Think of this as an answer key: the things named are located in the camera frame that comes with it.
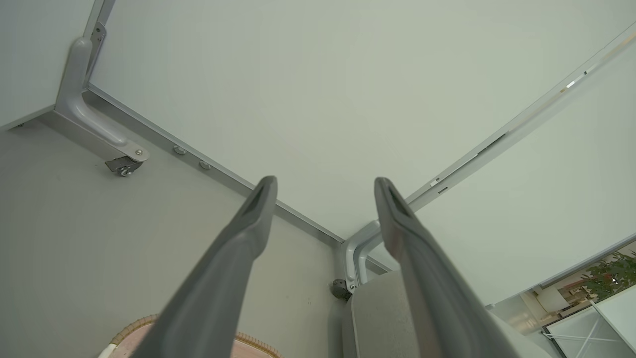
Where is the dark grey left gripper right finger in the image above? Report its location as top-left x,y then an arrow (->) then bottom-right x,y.
374,177 -> 520,358

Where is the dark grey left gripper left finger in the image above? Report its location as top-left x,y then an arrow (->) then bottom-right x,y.
132,175 -> 278,358

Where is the grey partition foot with caster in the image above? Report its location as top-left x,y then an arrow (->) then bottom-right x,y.
331,220 -> 393,302
54,0 -> 151,178

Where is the white perforated laundry basket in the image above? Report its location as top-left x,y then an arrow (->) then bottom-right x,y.
97,314 -> 282,358

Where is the green potted plant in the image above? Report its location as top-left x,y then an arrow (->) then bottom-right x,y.
580,251 -> 636,302

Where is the aluminium partition base rail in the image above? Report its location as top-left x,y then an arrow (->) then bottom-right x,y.
85,84 -> 344,248

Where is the aluminium partition edge rail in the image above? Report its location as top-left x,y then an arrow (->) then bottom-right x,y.
406,21 -> 636,213

